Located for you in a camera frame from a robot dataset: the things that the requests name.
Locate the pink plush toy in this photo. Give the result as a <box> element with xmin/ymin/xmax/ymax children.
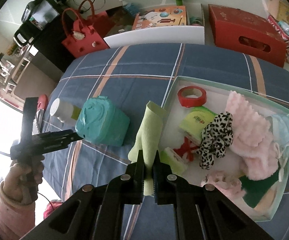
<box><xmin>200</xmin><ymin>171</ymin><xmax>246</xmax><ymax>200</ymax></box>

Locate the leopard print scrunchie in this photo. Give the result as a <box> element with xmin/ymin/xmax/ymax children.
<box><xmin>197</xmin><ymin>112</ymin><xmax>234</xmax><ymax>170</ymax></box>

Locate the light green cloth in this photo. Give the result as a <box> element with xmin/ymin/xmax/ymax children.
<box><xmin>128</xmin><ymin>101</ymin><xmax>166</xmax><ymax>196</ymax></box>

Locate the light blue face mask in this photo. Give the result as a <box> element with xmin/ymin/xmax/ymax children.
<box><xmin>270</xmin><ymin>114</ymin><xmax>289</xmax><ymax>154</ymax></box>

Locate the pink sleeved forearm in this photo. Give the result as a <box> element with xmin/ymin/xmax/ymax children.
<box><xmin>0</xmin><ymin>181</ymin><xmax>35</xmax><ymax>239</ymax></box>

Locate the person's left hand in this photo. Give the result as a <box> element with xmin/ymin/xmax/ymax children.
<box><xmin>2</xmin><ymin>155</ymin><xmax>45</xmax><ymax>205</ymax></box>

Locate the red and white stool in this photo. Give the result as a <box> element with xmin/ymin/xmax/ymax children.
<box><xmin>33</xmin><ymin>94</ymin><xmax>48</xmax><ymax>133</ymax></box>

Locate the white lotion bottle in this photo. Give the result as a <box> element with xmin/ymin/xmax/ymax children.
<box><xmin>49</xmin><ymin>98</ymin><xmax>81</xmax><ymax>127</ymax></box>

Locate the small green tissue pack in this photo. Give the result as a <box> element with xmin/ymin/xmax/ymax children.
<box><xmin>160</xmin><ymin>147</ymin><xmax>188</xmax><ymax>176</ymax></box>

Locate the green and tan sponge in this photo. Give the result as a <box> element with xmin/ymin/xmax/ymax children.
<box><xmin>239</xmin><ymin>170</ymin><xmax>279</xmax><ymax>208</ymax></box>

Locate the red ribbon bow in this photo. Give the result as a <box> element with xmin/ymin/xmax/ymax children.
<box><xmin>173</xmin><ymin>137</ymin><xmax>199</xmax><ymax>162</ymax></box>

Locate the teal wet wipes pack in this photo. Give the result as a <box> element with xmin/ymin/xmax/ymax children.
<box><xmin>76</xmin><ymin>96</ymin><xmax>130</xmax><ymax>147</ymax></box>

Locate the pale green shallow tray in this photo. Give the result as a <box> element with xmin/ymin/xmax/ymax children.
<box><xmin>159</xmin><ymin>76</ymin><xmax>289</xmax><ymax>222</ymax></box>

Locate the pink fluffy cloth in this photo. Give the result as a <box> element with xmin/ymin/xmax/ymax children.
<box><xmin>225</xmin><ymin>91</ymin><xmax>280</xmax><ymax>181</ymax></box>

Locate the red tape roll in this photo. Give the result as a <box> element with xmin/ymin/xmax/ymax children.
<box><xmin>177</xmin><ymin>86</ymin><xmax>207</xmax><ymax>108</ymax></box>

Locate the black coffee machine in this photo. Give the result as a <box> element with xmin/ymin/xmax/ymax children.
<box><xmin>13</xmin><ymin>0</ymin><xmax>60</xmax><ymax>47</ymax></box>

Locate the blue plaid bed cover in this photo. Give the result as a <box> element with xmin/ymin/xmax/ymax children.
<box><xmin>44</xmin><ymin>43</ymin><xmax>289</xmax><ymax>239</ymax></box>

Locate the red felt tote bag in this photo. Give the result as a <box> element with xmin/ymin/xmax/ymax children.
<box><xmin>61</xmin><ymin>0</ymin><xmax>115</xmax><ymax>58</ymax></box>

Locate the white storage bin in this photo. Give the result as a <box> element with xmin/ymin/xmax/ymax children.
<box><xmin>104</xmin><ymin>3</ymin><xmax>205</xmax><ymax>48</ymax></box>

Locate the orange picture toy box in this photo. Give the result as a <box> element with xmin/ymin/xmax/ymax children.
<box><xmin>132</xmin><ymin>5</ymin><xmax>187</xmax><ymax>30</ymax></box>

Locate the red cardboard box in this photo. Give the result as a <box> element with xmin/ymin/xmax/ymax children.
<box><xmin>209</xmin><ymin>4</ymin><xmax>287</xmax><ymax>67</ymax></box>

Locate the beige gift bag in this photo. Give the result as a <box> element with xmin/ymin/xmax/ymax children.
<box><xmin>267</xmin><ymin>0</ymin><xmax>289</xmax><ymax>25</ymax></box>

